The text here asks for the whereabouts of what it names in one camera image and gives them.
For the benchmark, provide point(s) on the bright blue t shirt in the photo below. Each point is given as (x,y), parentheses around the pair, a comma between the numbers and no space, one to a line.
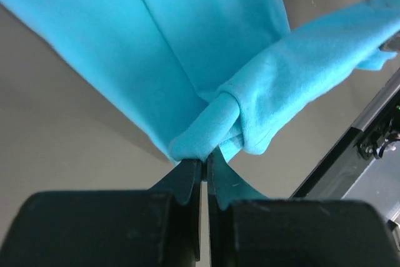
(196,75)

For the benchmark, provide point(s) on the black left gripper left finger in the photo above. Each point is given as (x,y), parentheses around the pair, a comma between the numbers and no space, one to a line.
(158,226)

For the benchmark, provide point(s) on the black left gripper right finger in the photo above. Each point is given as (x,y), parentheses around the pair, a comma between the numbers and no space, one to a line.
(248,229)

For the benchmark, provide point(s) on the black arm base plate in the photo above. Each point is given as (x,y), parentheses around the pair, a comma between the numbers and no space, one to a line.
(345,162)

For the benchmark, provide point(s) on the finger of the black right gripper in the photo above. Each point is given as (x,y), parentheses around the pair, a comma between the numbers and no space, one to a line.
(392,44)

